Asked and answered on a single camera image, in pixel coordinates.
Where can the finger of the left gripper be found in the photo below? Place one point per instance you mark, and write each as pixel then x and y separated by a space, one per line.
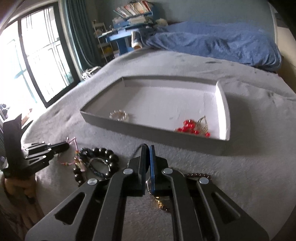
pixel 34 148
pixel 36 162

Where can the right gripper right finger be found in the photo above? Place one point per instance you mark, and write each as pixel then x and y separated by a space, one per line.
pixel 199 209

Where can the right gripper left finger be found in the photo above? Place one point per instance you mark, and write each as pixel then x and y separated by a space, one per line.
pixel 96 210

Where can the thin metal bangle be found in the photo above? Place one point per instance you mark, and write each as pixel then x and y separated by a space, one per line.
pixel 149 186

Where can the person's left hand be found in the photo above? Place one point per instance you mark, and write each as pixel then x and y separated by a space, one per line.
pixel 16 187

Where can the grey bed cover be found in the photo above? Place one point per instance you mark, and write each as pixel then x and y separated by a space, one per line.
pixel 233 122

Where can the shallow grey cardboard tray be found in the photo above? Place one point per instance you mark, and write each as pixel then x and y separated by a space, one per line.
pixel 186 112

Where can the teal curtain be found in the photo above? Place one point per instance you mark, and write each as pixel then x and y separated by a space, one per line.
pixel 81 34

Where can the blue desk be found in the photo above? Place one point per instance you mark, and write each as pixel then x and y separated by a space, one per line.
pixel 123 30

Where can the row of books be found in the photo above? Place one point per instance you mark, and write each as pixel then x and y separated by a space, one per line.
pixel 134 8

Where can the white stuffed toy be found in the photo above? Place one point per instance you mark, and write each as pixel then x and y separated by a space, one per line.
pixel 161 22

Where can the blue duvet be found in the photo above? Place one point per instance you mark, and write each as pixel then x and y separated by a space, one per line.
pixel 236 42

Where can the beige wardrobe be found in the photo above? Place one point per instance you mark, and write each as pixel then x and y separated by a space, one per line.
pixel 286 44

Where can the window with dark frame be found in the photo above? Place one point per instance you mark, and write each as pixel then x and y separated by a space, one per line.
pixel 36 65

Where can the white wire shelf rack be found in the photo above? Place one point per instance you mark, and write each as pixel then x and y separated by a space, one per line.
pixel 104 47

